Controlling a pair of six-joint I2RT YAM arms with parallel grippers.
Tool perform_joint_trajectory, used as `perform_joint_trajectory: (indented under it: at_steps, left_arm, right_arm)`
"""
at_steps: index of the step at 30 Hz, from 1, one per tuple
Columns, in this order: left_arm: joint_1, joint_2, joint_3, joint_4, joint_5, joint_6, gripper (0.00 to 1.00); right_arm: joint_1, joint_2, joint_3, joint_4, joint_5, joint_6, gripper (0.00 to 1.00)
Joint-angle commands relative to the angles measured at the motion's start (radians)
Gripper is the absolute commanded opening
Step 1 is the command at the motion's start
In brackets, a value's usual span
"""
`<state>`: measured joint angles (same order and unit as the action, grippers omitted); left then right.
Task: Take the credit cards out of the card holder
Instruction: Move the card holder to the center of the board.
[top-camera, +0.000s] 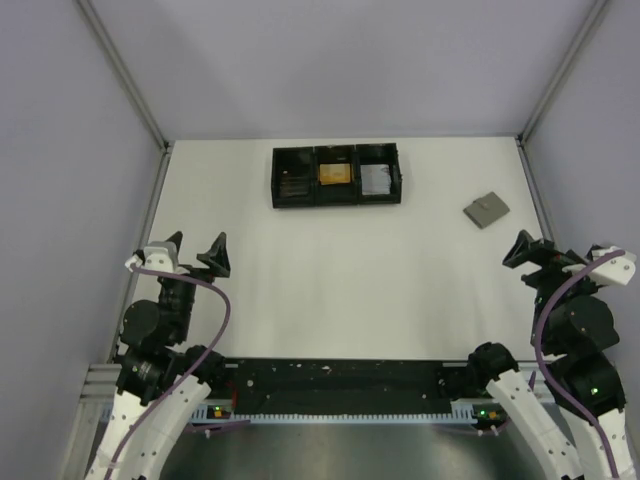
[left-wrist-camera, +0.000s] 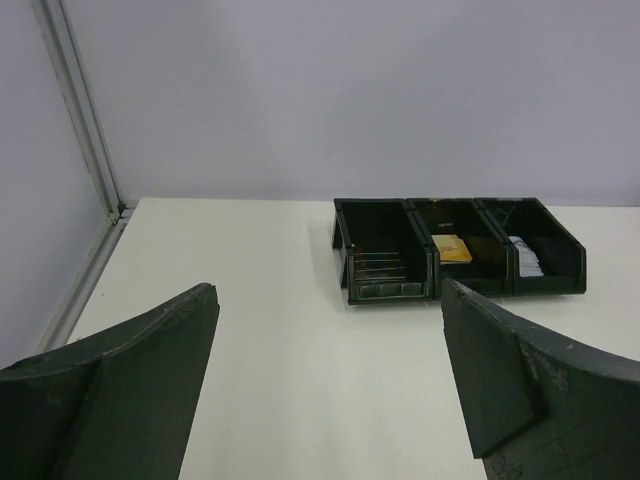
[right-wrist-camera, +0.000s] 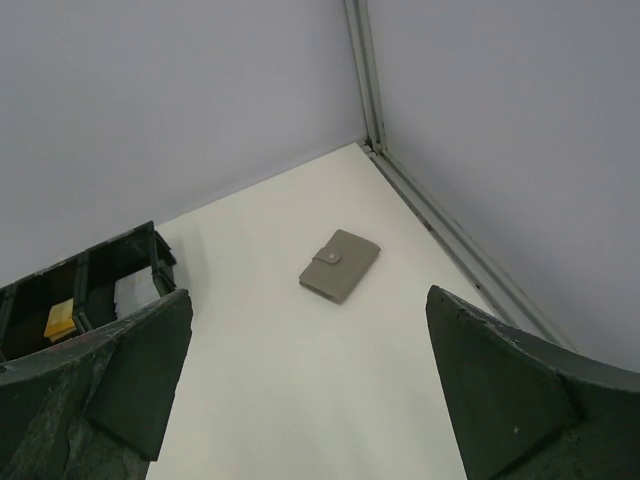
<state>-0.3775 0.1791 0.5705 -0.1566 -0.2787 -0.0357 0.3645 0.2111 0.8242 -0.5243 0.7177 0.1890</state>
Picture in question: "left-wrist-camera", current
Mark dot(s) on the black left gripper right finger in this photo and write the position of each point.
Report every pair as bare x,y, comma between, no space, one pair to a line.
538,404

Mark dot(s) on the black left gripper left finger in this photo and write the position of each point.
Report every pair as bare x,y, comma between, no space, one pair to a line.
118,404

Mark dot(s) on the silver cards in bin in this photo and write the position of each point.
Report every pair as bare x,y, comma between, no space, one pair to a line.
528,262

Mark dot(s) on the gold cards in bin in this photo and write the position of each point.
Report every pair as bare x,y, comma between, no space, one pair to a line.
452,249

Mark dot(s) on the dark cards in bin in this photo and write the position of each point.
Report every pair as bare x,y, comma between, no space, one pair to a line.
379,264

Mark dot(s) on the black right storage bin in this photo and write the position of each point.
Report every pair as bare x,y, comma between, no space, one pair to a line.
561,255

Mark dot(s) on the black middle storage bin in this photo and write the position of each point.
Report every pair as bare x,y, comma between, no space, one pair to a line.
466,245

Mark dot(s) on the aluminium left frame post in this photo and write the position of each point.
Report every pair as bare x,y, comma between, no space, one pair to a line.
64,51

